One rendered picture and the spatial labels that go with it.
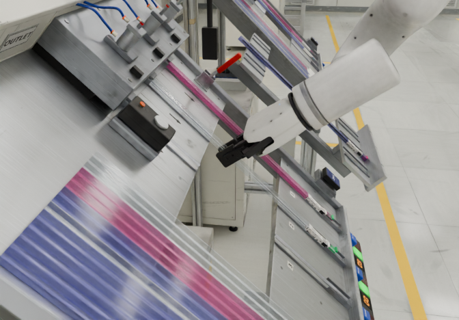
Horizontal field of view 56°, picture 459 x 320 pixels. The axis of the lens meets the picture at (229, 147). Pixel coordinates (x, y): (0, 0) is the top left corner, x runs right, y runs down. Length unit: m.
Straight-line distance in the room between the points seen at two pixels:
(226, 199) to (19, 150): 1.58
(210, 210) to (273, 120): 1.38
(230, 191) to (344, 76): 1.36
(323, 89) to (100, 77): 0.34
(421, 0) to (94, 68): 0.46
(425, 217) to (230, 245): 1.03
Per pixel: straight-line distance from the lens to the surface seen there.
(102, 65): 0.62
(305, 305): 0.73
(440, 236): 2.37
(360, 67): 0.71
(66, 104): 0.61
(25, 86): 0.59
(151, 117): 0.62
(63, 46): 0.63
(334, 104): 0.72
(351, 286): 0.88
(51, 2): 0.61
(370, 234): 2.26
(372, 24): 0.80
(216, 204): 2.05
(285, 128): 0.72
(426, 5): 0.71
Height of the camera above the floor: 1.32
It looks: 27 degrees down
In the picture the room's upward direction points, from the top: straight up
